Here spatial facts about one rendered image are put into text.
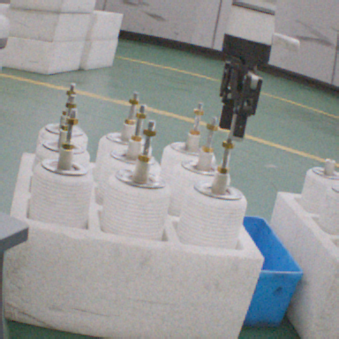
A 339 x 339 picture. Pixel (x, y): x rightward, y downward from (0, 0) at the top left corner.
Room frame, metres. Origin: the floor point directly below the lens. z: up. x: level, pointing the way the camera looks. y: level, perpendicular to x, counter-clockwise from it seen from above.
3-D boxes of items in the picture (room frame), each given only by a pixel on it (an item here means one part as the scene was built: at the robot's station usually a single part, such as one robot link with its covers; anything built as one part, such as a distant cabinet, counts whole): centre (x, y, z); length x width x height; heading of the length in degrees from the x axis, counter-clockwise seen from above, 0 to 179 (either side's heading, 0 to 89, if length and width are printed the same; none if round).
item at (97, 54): (4.07, 0.72, 0.09); 0.39 x 0.39 x 0.18; 74
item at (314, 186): (1.30, -0.32, 0.16); 0.10 x 0.10 x 0.18
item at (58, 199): (0.97, 0.15, 0.16); 0.10 x 0.10 x 0.18
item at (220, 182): (1.02, -0.08, 0.26); 0.02 x 0.02 x 0.03
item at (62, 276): (1.11, 0.06, 0.09); 0.39 x 0.39 x 0.18; 11
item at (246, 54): (1.02, -0.08, 0.45); 0.08 x 0.08 x 0.09
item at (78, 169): (0.97, 0.15, 0.25); 0.08 x 0.08 x 0.01
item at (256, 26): (1.02, -0.09, 0.52); 0.11 x 0.09 x 0.06; 102
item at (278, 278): (1.20, -0.19, 0.06); 0.30 x 0.11 x 0.12; 12
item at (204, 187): (1.02, -0.08, 0.25); 0.08 x 0.08 x 0.01
